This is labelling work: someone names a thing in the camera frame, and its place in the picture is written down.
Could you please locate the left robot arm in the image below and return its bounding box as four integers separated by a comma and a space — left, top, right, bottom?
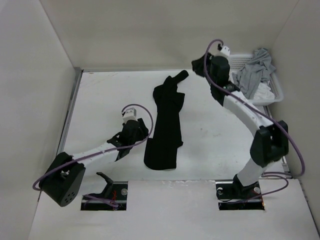
38, 118, 149, 207

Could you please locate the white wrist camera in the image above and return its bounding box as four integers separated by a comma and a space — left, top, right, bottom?
217, 44, 231, 58
121, 107, 137, 124

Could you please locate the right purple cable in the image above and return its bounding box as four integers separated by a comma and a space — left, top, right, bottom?
203, 39, 306, 202

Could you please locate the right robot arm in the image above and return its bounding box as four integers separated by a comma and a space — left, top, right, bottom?
191, 54, 289, 200

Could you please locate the black tank top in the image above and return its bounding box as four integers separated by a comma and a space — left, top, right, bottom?
143, 70, 189, 171

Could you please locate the white plastic basket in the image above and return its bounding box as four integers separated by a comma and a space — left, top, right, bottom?
228, 54, 284, 106

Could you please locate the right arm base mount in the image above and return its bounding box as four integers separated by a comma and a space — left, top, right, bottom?
215, 181, 265, 211

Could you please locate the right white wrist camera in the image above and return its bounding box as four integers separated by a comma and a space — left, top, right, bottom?
217, 44, 231, 58

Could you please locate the grey tank top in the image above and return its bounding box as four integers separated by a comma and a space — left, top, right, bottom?
232, 47, 276, 100

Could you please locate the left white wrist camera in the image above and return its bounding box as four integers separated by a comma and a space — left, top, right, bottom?
121, 107, 137, 124

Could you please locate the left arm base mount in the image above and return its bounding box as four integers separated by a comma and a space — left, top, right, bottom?
80, 172, 129, 211

